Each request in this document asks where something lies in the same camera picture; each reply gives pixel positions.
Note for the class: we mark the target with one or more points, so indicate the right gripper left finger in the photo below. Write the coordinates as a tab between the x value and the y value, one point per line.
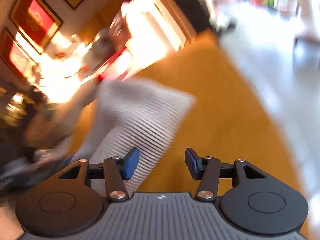
116	171

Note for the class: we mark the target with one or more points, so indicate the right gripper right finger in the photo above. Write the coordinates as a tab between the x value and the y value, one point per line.
207	171

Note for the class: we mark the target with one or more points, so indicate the red round stool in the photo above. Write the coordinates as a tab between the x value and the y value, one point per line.
120	66

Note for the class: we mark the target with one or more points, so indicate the striped grey white garment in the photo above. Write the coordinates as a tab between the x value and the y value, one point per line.
135	113

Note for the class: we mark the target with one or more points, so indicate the red framed picture middle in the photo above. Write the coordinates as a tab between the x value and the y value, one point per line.
36	21

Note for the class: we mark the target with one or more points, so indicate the red framed picture left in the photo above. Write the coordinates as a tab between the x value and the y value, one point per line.
15	57

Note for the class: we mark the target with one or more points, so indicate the white cabinet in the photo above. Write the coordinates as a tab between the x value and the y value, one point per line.
153	37

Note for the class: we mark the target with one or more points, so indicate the red framed picture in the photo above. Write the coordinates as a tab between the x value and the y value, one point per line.
15	57
36	21

